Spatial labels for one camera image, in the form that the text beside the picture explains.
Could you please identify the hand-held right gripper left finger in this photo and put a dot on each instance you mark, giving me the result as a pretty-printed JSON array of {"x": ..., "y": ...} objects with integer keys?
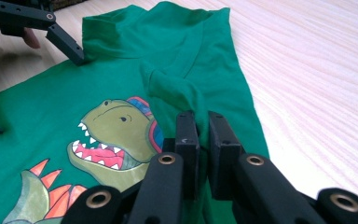
[{"x": 187, "y": 149}]

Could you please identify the brown woven basket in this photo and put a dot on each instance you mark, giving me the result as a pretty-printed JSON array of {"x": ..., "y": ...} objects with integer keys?
[{"x": 68, "y": 3}]

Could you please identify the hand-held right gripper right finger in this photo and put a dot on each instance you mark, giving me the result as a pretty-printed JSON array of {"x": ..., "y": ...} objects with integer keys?
[{"x": 222, "y": 149}]

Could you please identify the green dinosaur print t-shirt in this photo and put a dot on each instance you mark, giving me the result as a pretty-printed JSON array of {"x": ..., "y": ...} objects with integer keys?
[{"x": 59, "y": 93}]

